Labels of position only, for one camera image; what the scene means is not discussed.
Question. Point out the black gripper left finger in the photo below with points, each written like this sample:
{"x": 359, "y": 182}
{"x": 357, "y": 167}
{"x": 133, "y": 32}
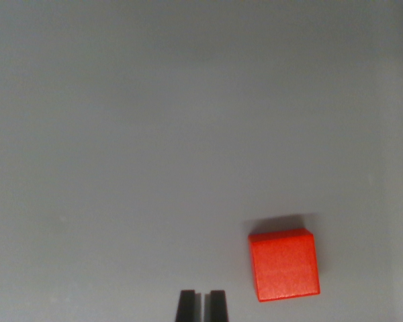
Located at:
{"x": 186, "y": 307}

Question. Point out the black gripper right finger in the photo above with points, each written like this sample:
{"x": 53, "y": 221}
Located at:
{"x": 219, "y": 307}

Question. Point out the red cube block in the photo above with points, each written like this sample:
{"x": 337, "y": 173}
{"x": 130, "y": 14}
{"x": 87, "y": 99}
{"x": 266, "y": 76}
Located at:
{"x": 283, "y": 266}

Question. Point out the white plastic tray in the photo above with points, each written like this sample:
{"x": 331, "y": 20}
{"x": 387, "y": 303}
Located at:
{"x": 154, "y": 134}

